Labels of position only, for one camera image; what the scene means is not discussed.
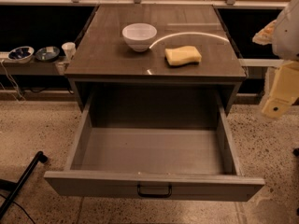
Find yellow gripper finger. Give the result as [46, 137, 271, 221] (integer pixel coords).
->
[261, 61, 299, 119]
[252, 20, 277, 46]

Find yellow sponge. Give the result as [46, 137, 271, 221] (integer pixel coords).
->
[164, 46, 202, 66]

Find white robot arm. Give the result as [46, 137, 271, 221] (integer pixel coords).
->
[252, 0, 299, 119]

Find open grey top drawer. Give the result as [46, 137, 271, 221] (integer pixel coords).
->
[45, 87, 264, 202]

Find white ceramic bowl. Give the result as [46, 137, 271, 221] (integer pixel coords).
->
[122, 23, 157, 52]

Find small white cup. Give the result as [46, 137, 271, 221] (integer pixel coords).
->
[62, 42, 76, 60]

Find low side shelf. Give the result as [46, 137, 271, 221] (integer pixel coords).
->
[0, 52, 69, 76]

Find dark glazed bowl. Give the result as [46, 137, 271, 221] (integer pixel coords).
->
[36, 46, 60, 62]

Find blue patterned bowl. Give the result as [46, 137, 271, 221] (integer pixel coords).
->
[8, 46, 35, 63]

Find black chair leg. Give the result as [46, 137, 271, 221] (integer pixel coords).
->
[0, 151, 48, 219]

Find black drawer handle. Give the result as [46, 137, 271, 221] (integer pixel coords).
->
[137, 184, 172, 199]

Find white cable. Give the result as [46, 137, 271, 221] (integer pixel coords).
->
[0, 59, 26, 103]

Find black floor cable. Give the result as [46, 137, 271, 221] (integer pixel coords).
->
[0, 193, 36, 224]

